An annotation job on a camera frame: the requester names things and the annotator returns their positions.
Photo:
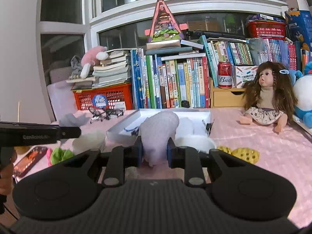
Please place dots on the white fluffy plush toy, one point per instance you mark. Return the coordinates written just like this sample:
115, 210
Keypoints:
89, 141

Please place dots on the row of upright books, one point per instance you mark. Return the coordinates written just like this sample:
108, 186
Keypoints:
180, 76

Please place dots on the dark blue floral pouch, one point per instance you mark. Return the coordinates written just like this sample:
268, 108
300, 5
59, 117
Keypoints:
133, 131

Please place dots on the red Budweiser can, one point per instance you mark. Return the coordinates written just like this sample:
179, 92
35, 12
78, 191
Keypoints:
225, 79

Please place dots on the white shallow box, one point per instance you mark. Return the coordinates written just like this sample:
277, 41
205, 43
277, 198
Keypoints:
190, 123

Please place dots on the pink white plush toy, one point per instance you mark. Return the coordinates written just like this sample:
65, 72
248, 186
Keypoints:
92, 58

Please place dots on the black binder clip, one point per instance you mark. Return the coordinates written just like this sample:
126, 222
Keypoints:
208, 126

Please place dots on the red plastic crate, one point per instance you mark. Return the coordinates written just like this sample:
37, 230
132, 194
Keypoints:
116, 96

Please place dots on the white paper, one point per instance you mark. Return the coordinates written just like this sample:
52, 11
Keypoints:
69, 120

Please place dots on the stack of flat books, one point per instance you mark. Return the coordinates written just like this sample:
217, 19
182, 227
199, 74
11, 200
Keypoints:
116, 69

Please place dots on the blue cardboard box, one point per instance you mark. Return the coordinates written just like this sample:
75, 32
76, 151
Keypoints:
299, 23

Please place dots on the person's left hand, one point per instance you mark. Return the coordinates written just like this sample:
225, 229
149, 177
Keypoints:
6, 176

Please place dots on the triangular pink toy house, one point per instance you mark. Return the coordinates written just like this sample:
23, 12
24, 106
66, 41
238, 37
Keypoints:
165, 31

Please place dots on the miniature black bicycle model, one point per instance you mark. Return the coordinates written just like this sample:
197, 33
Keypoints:
104, 114

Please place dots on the red basket on books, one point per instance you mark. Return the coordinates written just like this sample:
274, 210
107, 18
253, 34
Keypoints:
267, 30

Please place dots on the brown haired doll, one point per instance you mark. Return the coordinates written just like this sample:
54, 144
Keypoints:
269, 98

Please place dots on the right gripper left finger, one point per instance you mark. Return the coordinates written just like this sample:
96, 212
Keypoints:
121, 158

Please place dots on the blue white plush toy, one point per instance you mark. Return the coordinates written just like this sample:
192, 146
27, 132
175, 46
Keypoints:
302, 87

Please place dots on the white printed small box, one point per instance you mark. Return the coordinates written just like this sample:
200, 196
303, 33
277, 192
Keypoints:
242, 74

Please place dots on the small wooden drawer box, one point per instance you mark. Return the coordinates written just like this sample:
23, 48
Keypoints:
232, 97

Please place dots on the pink tablecloth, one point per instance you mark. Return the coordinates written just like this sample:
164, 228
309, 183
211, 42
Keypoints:
271, 196

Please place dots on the green scrunchie with pink bow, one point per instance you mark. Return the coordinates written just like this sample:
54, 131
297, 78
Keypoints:
58, 155

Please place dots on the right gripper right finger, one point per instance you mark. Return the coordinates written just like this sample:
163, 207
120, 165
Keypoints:
186, 158

